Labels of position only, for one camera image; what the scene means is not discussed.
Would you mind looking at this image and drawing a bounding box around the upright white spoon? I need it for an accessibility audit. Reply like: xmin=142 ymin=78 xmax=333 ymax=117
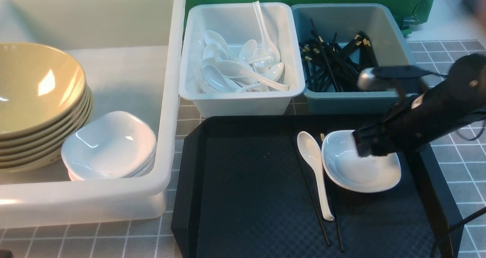
xmin=253 ymin=1 xmax=281 ymax=66

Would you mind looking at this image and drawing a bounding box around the front long white spoon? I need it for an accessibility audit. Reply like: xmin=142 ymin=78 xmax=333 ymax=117
xmin=214 ymin=60 xmax=290 ymax=91

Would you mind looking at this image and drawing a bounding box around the top stacked yellow bowl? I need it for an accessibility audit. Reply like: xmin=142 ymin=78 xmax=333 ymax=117
xmin=0 ymin=87 xmax=91 ymax=148

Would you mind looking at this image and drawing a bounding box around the stacked white dish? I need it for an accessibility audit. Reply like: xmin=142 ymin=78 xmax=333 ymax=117
xmin=61 ymin=111 xmax=157 ymax=178
xmin=68 ymin=151 xmax=156 ymax=181

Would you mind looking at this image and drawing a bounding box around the metal clamp on backdrop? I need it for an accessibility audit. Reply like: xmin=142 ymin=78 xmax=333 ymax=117
xmin=401 ymin=15 xmax=420 ymax=30

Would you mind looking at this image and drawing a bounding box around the yellow noodle bowl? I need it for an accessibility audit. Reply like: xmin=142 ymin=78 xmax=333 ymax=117
xmin=0 ymin=42 xmax=87 ymax=138

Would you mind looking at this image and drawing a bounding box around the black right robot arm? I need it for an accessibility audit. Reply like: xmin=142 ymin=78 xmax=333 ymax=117
xmin=352 ymin=54 xmax=486 ymax=157

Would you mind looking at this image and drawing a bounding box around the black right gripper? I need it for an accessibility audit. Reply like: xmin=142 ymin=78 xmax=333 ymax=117
xmin=352 ymin=87 xmax=456 ymax=157

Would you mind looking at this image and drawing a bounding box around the white ceramic soup spoon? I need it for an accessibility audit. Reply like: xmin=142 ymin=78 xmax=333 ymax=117
xmin=297 ymin=131 xmax=335 ymax=222

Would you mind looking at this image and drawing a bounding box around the white spoon in bin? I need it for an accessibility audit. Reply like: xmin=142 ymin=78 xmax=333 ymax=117
xmin=202 ymin=64 xmax=235 ymax=93

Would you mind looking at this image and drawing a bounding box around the black cable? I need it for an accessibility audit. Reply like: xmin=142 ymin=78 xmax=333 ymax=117
xmin=429 ymin=207 xmax=486 ymax=258

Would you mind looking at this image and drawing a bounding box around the top stacked white dish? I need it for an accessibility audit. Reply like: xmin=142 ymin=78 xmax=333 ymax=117
xmin=61 ymin=111 xmax=157 ymax=178

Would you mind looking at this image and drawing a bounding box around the white square dish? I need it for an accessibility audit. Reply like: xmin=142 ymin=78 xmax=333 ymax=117
xmin=321 ymin=130 xmax=402 ymax=193

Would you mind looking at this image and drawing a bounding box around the blue-grey plastic chopstick bin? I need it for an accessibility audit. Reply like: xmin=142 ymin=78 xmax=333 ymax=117
xmin=291 ymin=3 xmax=415 ymax=114

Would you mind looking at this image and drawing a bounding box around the black chopstick in bin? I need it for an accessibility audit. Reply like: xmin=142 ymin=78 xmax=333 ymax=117
xmin=310 ymin=18 xmax=340 ymax=92

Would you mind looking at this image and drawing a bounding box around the bottom stacked yellow bowl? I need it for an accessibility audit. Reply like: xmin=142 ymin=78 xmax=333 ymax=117
xmin=0 ymin=104 xmax=94 ymax=173

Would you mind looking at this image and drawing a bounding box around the lower stacked white dish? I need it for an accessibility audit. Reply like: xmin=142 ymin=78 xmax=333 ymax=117
xmin=68 ymin=151 xmax=156 ymax=181

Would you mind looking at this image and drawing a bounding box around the black plastic serving tray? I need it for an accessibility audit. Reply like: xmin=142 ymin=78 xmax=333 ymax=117
xmin=171 ymin=115 xmax=463 ymax=258

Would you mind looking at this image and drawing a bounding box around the white plastic spoon bin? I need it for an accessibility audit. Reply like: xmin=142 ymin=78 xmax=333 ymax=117
xmin=179 ymin=2 xmax=305 ymax=118

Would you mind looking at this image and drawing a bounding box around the large white plastic tub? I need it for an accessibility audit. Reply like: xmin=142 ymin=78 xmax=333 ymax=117
xmin=1 ymin=0 xmax=186 ymax=229

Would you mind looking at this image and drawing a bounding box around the stacked yellow bowl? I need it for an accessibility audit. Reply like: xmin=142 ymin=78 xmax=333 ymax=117
xmin=0 ymin=92 xmax=92 ymax=155
xmin=1 ymin=90 xmax=94 ymax=168
xmin=0 ymin=87 xmax=91 ymax=148
xmin=0 ymin=104 xmax=94 ymax=173
xmin=0 ymin=100 xmax=94 ymax=165

